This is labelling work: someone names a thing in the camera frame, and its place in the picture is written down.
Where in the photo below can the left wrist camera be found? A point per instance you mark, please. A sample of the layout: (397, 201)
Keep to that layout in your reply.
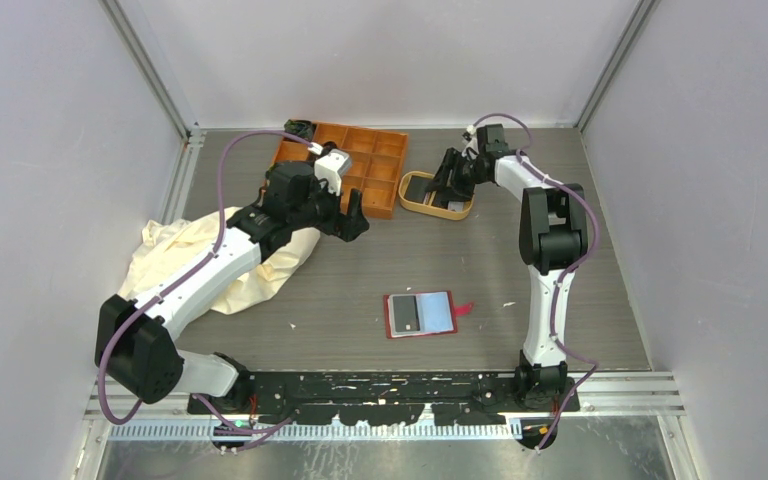
(330, 165)

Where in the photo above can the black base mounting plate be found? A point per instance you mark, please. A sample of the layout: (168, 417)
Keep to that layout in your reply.
(388, 398)

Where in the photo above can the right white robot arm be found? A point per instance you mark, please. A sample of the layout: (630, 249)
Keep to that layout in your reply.
(553, 239)

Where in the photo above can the red card holder wallet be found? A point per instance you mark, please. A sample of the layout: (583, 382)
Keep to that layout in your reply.
(438, 314)

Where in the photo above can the black card in holder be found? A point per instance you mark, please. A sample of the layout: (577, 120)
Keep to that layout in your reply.
(405, 314)

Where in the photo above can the dark rolled belt top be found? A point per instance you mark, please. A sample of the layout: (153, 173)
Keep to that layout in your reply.
(300, 128)

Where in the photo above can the cream cloth bag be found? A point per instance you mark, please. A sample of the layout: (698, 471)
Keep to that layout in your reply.
(166, 248)

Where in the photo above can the orange compartment organizer tray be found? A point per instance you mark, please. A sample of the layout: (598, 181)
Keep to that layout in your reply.
(377, 163)

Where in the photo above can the tan oval tray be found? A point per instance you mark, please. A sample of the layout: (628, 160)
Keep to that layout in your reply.
(414, 196)

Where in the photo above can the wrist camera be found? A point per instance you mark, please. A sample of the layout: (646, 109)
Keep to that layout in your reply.
(330, 165)
(469, 140)

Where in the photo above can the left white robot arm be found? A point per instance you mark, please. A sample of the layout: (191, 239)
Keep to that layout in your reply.
(136, 337)

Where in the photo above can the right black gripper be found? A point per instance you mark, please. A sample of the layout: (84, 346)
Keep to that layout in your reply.
(456, 191)

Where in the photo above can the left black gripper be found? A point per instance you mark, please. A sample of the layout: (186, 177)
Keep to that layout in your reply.
(347, 225)

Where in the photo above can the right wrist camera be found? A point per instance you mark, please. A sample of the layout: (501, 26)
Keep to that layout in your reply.
(469, 140)

